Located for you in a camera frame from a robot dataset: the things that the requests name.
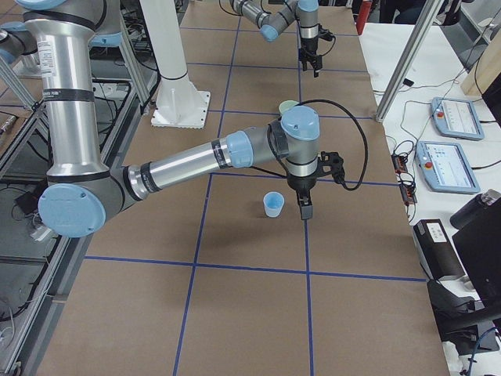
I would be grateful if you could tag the black monitor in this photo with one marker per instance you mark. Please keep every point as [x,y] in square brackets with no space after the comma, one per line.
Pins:
[478,246]

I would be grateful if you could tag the brown paper table cover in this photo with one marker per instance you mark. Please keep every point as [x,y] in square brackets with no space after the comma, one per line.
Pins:
[198,280]

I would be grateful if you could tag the light blue plastic cup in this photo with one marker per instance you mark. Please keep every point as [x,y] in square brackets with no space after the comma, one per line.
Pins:
[273,204]

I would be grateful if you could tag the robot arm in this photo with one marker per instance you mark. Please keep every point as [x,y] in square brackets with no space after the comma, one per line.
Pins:
[83,193]
[272,25]

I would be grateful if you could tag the far blue teach pendant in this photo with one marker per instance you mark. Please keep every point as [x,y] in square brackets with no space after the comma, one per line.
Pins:
[456,118]

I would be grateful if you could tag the near blue teach pendant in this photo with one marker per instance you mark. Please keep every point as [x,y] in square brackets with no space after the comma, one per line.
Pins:
[445,168]

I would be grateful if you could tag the blue teach pendant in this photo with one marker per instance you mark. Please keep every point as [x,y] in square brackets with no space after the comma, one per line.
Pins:
[445,168]
[456,118]

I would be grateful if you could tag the pale green ceramic bowl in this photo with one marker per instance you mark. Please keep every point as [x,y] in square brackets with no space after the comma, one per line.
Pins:
[286,105]

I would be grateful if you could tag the red cylinder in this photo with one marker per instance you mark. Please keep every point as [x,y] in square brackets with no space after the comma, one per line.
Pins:
[364,11]

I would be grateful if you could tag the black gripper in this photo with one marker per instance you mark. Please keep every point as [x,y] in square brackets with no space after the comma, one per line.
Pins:
[308,46]
[300,183]

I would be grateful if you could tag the white central pedestal column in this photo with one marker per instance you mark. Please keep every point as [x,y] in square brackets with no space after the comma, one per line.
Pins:
[178,104]

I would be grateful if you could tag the black power adapter box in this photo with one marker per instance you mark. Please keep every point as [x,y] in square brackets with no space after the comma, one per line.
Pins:
[437,255]

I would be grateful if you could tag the black water bottle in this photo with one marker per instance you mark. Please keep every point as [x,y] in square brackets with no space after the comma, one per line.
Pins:
[473,208]

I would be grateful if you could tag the aluminium frame post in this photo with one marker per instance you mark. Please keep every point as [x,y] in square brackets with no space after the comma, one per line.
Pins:
[419,33]

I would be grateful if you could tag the small black square device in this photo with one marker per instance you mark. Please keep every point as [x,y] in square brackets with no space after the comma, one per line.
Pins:
[408,82]

